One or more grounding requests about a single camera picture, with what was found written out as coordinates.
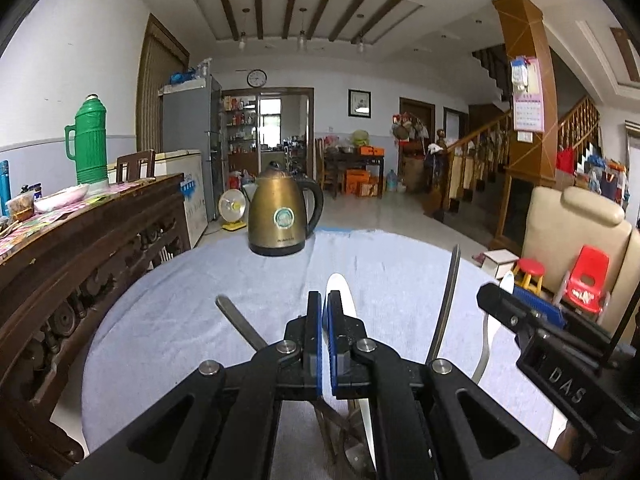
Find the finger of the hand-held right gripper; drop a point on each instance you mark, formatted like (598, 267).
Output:
(507, 310)
(542, 305)

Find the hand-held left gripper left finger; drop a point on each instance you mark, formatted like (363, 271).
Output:
(315, 345)

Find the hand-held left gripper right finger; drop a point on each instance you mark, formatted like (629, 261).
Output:
(331, 350)

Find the white plastic spoon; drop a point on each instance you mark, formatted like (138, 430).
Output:
(486, 347)
(345, 295)

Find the metal chopstick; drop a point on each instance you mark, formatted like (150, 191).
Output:
(447, 305)
(242, 322)

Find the dark metal utensil holder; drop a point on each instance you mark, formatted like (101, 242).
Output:
(335, 435)

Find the red and yellow stool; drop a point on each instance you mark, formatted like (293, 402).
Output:
(530, 269)

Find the small white wooden stool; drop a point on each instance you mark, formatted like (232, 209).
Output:
(500, 260)

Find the red plastic child chair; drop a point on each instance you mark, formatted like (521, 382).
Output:
(590, 270)

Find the beige armchair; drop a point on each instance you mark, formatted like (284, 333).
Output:
(565, 230)

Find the light blue tablecloth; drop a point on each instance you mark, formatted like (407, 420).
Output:
(200, 280)

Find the bronze electric kettle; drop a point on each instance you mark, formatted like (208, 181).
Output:
(280, 210)

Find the wooden staircase railing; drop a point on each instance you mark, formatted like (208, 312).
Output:
(480, 160)

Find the small yellow fan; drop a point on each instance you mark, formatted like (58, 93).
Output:
(233, 207)

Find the orange cardboard boxes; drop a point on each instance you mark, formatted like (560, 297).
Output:
(362, 182)

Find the blue water jug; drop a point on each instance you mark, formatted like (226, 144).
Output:
(392, 181)

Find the dark wooden side table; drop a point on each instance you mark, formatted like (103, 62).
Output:
(355, 165)

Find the white chest freezer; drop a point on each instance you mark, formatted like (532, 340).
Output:
(192, 195)

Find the wooden pillar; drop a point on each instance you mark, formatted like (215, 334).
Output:
(530, 85)

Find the carved wooden sideboard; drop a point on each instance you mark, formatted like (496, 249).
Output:
(75, 280)

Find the wooden chair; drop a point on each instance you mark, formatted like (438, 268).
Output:
(135, 165)

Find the grey refrigerator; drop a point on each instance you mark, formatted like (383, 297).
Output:
(187, 120)

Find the patterned sideboard cover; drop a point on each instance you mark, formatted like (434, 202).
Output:
(55, 217)

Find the white bowl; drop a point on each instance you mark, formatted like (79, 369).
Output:
(60, 199)

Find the brown wooden door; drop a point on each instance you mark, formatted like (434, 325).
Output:
(157, 95)

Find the green thermos flask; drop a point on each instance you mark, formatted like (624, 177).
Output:
(91, 145)

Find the pendant ceiling lamp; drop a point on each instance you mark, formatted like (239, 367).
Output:
(302, 40)
(243, 40)
(360, 42)

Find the blue bottle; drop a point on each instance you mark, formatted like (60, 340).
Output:
(4, 190)

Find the pink wall calendar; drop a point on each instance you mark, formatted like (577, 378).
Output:
(529, 110)

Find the framed wall picture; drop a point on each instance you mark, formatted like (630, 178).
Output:
(359, 104)

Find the round wall clock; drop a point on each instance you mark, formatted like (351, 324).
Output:
(257, 78)

